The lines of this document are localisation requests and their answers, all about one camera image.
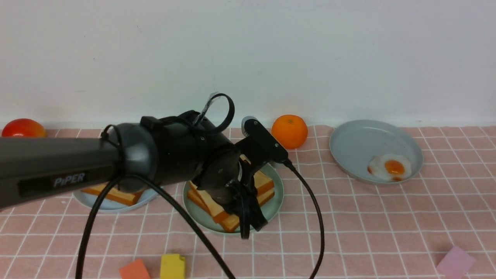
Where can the orange wooden block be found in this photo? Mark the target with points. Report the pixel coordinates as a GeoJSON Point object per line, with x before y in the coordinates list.
{"type": "Point", "coordinates": [134, 270]}

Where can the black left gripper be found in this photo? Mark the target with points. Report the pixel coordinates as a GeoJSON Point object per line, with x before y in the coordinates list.
{"type": "Point", "coordinates": [230, 182]}

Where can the yellow wooden block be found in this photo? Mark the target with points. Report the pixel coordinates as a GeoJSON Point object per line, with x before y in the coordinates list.
{"type": "Point", "coordinates": [172, 266]}

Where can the orange fruit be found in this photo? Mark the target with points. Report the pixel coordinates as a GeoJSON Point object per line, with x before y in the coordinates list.
{"type": "Point", "coordinates": [290, 131]}

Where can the green centre plate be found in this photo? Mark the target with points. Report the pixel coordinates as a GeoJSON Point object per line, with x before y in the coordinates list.
{"type": "Point", "coordinates": [211, 216]}

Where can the toast slice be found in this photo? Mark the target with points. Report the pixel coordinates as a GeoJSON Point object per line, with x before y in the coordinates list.
{"type": "Point", "coordinates": [116, 192]}
{"type": "Point", "coordinates": [112, 197]}
{"type": "Point", "coordinates": [228, 223]}
{"type": "Point", "coordinates": [263, 182]}

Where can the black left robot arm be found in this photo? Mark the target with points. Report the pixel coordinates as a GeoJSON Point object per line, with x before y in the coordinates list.
{"type": "Point", "coordinates": [165, 151]}

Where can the pink wooden block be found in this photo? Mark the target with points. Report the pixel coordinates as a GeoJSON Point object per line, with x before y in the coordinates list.
{"type": "Point", "coordinates": [455, 264]}

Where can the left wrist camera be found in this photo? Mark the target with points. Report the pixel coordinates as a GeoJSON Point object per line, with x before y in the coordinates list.
{"type": "Point", "coordinates": [258, 145]}

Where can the lower fried egg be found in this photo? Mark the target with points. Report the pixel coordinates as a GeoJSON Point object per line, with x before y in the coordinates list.
{"type": "Point", "coordinates": [390, 167]}

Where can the grey blue egg plate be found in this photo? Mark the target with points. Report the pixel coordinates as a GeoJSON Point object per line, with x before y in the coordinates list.
{"type": "Point", "coordinates": [354, 144]}

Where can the light blue bread plate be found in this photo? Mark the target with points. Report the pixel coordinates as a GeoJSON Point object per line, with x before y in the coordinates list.
{"type": "Point", "coordinates": [115, 201]}

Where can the red yellow apple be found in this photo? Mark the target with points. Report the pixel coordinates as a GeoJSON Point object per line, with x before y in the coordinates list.
{"type": "Point", "coordinates": [24, 128]}

